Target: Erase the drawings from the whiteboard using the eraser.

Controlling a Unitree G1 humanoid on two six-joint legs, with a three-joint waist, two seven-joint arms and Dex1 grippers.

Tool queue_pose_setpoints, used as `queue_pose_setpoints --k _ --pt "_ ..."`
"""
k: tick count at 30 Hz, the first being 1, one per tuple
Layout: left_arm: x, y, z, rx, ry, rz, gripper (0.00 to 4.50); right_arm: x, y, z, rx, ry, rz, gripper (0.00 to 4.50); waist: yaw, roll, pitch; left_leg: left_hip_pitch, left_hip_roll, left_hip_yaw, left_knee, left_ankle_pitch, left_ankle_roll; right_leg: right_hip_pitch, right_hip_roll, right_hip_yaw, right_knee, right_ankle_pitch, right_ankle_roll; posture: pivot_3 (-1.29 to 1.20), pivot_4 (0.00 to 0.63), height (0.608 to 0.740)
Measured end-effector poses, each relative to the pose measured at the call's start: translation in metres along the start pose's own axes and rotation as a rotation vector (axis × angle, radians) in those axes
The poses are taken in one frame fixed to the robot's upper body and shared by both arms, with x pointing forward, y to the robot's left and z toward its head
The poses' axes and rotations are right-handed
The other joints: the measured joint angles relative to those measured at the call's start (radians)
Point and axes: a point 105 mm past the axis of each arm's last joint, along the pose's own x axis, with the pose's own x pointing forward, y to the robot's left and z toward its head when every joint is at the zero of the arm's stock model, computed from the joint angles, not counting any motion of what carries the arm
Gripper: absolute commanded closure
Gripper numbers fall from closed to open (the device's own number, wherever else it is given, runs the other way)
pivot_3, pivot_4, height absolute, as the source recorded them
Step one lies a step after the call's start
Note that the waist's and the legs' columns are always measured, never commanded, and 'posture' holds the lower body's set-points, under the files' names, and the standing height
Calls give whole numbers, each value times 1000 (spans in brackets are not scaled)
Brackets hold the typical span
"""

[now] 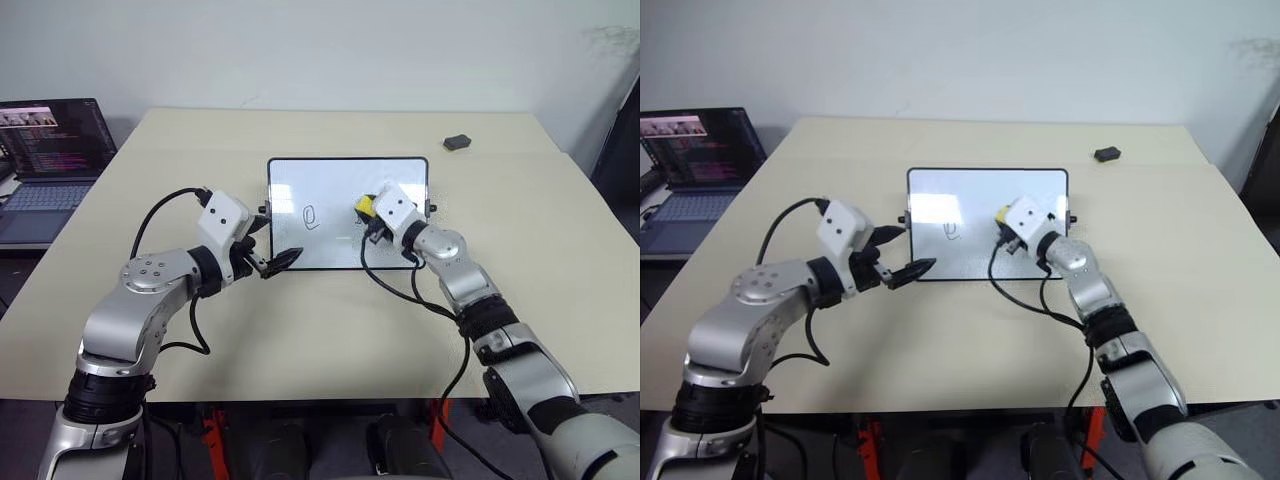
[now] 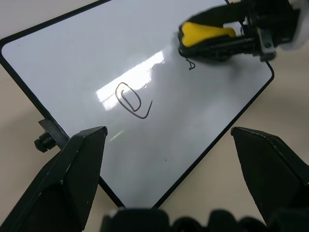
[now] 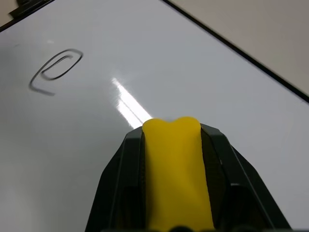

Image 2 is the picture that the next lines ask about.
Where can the metal clamp with black knob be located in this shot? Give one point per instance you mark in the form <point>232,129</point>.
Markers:
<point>54,131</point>

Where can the yellow and black whiteboard eraser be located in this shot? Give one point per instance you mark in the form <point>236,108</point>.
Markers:
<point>196,32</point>

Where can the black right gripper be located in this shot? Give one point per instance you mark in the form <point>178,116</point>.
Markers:
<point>272,19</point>

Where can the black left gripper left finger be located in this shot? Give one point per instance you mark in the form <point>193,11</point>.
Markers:
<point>60,178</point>

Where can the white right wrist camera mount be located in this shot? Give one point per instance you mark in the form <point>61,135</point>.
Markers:
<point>301,33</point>

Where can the black clamp bolt knob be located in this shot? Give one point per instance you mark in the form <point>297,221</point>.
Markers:
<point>43,143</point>

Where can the black-framed whiteboard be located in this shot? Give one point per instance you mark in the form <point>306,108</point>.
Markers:
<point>108,60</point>

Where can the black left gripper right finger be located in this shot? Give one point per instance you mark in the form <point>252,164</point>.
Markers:
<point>272,169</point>

